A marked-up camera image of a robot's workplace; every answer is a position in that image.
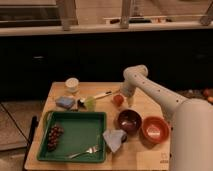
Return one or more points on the dark red grape bunch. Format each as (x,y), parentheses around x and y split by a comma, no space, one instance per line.
(53,137)

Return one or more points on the small black metal clip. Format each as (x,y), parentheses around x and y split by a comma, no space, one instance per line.
(79,105)

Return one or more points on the green plastic tray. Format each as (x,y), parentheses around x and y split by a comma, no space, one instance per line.
(81,131)

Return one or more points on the red orange apple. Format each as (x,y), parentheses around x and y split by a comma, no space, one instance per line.
(118,100)

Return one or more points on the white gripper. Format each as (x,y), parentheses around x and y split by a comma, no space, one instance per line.
(128,91)

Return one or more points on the silver metal fork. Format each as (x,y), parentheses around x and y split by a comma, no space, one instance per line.
(90,150)

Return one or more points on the blue sponge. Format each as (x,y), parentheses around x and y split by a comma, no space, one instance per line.
(65,102)

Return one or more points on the white handled knife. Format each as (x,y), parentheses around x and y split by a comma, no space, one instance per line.
(97,96)

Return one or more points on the green pear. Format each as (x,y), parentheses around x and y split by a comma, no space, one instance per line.
(90,103)

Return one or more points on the dark brown bowl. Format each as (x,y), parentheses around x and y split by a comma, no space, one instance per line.
(129,121)

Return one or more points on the red orange bowl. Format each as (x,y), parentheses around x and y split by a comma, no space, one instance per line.
(155,129)

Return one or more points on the light blue folded cloth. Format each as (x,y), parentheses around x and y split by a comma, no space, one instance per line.
(114,139)

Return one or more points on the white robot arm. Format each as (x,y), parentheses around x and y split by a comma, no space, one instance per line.
(191,145)

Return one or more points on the white paper cup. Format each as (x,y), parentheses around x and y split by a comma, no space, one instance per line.
(72,85)

